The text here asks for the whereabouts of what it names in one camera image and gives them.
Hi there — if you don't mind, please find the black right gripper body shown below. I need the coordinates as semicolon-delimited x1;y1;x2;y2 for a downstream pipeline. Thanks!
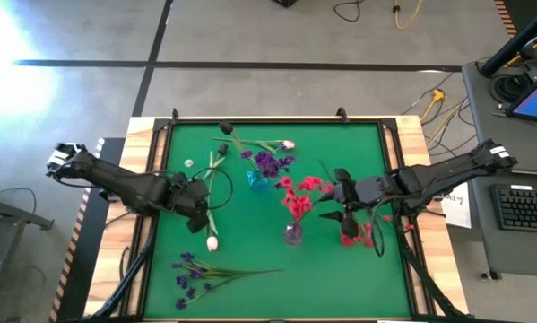
333;168;394;240

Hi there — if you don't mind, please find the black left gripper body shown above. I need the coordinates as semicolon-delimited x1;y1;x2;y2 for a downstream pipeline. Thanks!
172;177;211;220

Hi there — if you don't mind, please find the pink artificial tulip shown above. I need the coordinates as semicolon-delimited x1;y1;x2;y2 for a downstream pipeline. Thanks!
212;135;297;154
204;150;228;253

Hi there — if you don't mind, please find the purple artificial flower spray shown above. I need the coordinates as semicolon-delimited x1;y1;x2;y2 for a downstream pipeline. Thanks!
239;150;297;180
171;251;283;311

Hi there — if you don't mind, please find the dark purple artificial tulip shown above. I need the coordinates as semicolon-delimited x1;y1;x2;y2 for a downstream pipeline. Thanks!
217;142;251;177
218;120;258;174

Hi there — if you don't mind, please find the pink ribbed glass vase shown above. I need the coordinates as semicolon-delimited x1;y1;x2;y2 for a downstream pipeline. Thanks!
283;222;304;247

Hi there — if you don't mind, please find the teal textured glass vase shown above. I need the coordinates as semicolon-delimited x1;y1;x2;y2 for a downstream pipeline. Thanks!
246;169;270;194

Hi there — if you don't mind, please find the green table mat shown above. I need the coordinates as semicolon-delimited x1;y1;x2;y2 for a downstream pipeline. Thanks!
143;121;412;320

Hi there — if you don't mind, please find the black diagonal support strut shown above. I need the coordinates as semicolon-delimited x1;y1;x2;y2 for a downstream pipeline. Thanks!
91;214;160;320
395;214;469;320

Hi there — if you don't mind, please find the wooden table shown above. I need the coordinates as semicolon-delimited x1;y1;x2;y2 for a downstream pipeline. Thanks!
82;114;470;322

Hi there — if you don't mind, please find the white paper sheet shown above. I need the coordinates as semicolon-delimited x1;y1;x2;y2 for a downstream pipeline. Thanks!
440;181;473;230

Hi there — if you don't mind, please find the black floor mat striped edge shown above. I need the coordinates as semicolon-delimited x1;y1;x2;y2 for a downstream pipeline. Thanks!
48;136;126;323

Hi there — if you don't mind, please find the grey side desk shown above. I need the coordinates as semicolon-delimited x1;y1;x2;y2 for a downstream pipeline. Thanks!
461;60;537;280

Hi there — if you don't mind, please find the black keyboard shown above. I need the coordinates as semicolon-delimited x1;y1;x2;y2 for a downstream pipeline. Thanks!
490;182;537;234

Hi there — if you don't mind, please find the grey metal stand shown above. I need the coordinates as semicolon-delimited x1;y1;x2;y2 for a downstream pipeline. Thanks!
0;179;56;297

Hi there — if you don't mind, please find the black vertical pole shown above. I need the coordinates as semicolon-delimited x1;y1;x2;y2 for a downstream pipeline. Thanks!
478;0;537;78

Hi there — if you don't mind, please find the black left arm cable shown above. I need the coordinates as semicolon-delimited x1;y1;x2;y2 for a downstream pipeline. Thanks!
190;166;235;211

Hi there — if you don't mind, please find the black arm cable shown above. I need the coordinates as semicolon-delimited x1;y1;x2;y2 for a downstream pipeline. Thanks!
369;196;386;258
190;166;235;211

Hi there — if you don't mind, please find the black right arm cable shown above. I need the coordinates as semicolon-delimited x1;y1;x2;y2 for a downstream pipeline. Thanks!
369;196;386;258

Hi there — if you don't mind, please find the black table border frame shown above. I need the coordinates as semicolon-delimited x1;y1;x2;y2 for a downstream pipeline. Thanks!
133;115;426;322

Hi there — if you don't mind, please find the yellow cable with plug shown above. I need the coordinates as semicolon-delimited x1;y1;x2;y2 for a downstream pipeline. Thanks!
419;88;465;147

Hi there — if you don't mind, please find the yellow floor cable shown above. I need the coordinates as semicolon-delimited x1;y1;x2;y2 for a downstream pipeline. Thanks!
392;0;425;31

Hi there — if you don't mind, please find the black floor cable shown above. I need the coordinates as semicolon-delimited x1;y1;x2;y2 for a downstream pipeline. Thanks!
332;0;367;23

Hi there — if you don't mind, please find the coiled black cable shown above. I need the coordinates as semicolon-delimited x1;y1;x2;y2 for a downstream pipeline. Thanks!
489;73;534;105

